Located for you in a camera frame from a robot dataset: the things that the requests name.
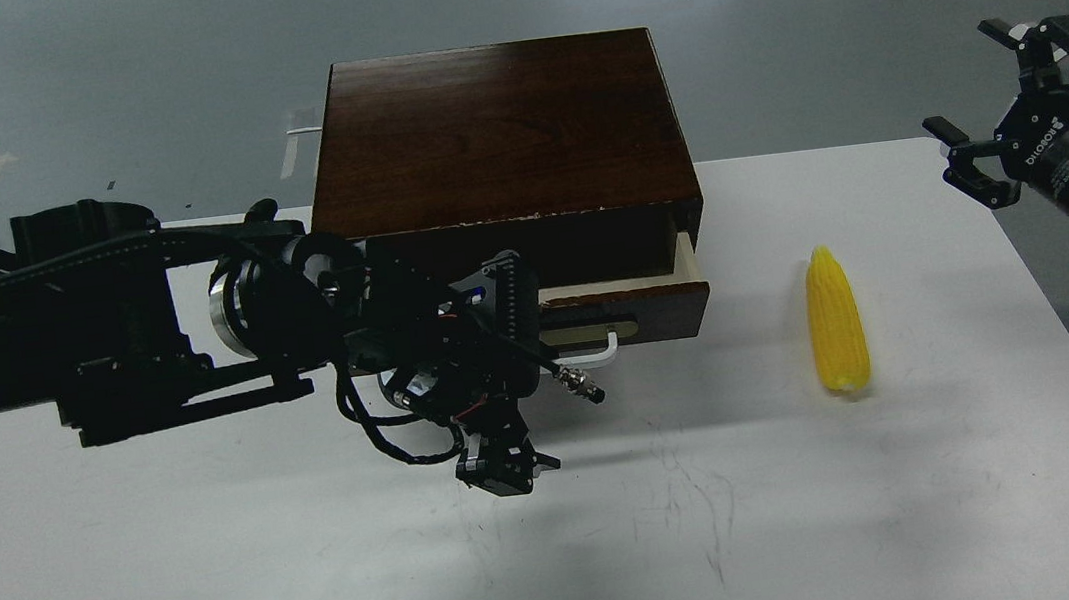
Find dark wooden drawer cabinet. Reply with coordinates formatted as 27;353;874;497
312;27;704;286

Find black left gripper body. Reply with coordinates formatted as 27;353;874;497
329;241;606;458

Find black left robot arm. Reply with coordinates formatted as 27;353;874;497
0;199;605;497

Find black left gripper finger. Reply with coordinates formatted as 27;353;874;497
454;426;518;497
505;421;562;489

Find yellow corn cob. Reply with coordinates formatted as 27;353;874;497
804;245;871;393

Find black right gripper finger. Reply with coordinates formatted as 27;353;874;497
977;15;1069;96
921;116;1022;210

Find wooden drawer with white handle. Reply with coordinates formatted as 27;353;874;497
539;230;712;370

